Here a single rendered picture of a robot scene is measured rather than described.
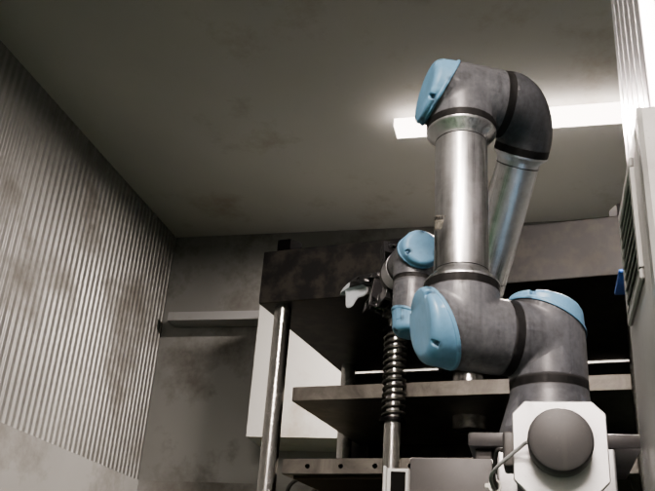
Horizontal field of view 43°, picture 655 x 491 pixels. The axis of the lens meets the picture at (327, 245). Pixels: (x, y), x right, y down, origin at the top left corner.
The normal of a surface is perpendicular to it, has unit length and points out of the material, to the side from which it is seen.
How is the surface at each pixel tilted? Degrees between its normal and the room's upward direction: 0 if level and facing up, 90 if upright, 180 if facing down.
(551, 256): 90
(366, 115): 180
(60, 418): 90
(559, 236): 90
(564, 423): 90
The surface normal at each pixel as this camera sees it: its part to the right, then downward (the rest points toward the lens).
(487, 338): 0.17, 0.02
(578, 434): -0.22, -0.43
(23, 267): 0.97, -0.04
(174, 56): -0.07, 0.91
